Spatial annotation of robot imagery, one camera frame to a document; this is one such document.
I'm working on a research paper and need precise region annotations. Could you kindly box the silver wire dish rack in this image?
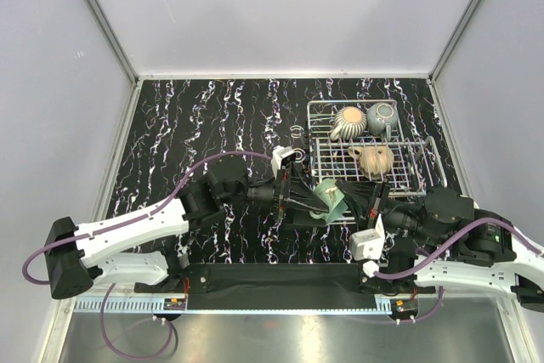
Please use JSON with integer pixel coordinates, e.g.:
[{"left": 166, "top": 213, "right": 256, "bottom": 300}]
[{"left": 307, "top": 99, "right": 448, "bottom": 224}]

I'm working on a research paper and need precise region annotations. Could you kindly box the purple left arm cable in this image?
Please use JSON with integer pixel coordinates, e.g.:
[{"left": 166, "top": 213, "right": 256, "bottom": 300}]
[{"left": 21, "top": 152, "right": 275, "bottom": 358}]

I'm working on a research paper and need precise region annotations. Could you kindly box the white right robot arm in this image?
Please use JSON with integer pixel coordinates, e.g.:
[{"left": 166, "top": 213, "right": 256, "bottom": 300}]
[{"left": 335, "top": 180, "right": 543, "bottom": 312}]

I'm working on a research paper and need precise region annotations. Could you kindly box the grey-blue speckled ceramic mug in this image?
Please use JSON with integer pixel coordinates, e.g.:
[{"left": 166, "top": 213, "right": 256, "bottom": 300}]
[{"left": 366, "top": 103, "right": 399, "bottom": 141}]

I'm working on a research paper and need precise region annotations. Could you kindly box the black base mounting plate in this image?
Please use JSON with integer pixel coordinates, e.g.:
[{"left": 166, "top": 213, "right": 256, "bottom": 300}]
[{"left": 134, "top": 264, "right": 414, "bottom": 310}]

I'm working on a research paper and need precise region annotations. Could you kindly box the aluminium frame post left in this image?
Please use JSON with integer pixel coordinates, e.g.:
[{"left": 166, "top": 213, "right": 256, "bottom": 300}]
[{"left": 84, "top": 0, "right": 139, "bottom": 85}]

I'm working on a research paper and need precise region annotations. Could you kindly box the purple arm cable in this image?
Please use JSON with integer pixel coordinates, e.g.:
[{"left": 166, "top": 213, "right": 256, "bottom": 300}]
[
  {"left": 373, "top": 217, "right": 544, "bottom": 321},
  {"left": 21, "top": 152, "right": 275, "bottom": 358}
]

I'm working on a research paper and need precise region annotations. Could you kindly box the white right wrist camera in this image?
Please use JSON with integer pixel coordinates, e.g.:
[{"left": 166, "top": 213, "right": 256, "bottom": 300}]
[{"left": 349, "top": 215, "right": 386, "bottom": 278}]

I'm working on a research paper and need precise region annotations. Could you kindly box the mint green cup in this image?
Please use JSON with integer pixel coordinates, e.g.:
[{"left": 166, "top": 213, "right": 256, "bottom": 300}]
[{"left": 309, "top": 179, "right": 348, "bottom": 224}]

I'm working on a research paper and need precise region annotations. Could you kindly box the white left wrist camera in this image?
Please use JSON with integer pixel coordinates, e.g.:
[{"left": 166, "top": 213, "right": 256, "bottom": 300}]
[{"left": 271, "top": 145, "right": 297, "bottom": 174}]

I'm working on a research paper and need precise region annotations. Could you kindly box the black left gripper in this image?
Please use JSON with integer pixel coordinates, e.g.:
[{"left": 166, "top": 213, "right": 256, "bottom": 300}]
[{"left": 221, "top": 162, "right": 330, "bottom": 230}]

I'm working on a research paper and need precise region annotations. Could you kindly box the aluminium frame post right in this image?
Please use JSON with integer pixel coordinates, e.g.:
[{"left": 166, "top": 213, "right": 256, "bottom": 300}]
[{"left": 428, "top": 0, "right": 484, "bottom": 82}]

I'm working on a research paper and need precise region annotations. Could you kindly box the black marble pattern mat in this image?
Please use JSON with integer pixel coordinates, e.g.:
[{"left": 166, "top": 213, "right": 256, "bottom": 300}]
[{"left": 107, "top": 78, "right": 460, "bottom": 264}]

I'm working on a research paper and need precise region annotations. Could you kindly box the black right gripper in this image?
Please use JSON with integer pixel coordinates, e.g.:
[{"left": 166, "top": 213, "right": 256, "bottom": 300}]
[{"left": 333, "top": 178, "right": 448, "bottom": 247}]

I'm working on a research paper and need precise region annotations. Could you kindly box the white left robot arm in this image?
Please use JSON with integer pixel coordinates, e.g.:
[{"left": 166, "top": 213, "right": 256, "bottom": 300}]
[{"left": 44, "top": 153, "right": 329, "bottom": 300}]

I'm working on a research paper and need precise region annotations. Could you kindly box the tan glazed ceramic mug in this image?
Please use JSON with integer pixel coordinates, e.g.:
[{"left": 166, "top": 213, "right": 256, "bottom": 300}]
[{"left": 348, "top": 145, "right": 394, "bottom": 179}]

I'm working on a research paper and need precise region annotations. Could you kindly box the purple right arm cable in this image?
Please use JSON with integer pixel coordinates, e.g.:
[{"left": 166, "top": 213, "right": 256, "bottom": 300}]
[{"left": 373, "top": 217, "right": 544, "bottom": 321}]

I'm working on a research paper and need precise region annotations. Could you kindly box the white ribbed ceramic mug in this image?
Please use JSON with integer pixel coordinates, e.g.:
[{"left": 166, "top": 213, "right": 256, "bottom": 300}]
[{"left": 329, "top": 106, "right": 367, "bottom": 141}]

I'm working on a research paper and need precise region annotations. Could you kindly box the aluminium frame post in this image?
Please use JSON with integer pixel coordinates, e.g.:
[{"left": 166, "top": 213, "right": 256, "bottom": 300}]
[
  {"left": 428, "top": 0, "right": 484, "bottom": 82},
  {"left": 84, "top": 0, "right": 139, "bottom": 85}
]

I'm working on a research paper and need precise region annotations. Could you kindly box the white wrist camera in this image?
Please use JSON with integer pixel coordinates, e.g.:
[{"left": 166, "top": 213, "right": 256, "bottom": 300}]
[
  {"left": 349, "top": 215, "right": 386, "bottom": 278},
  {"left": 271, "top": 145, "right": 297, "bottom": 174}
]

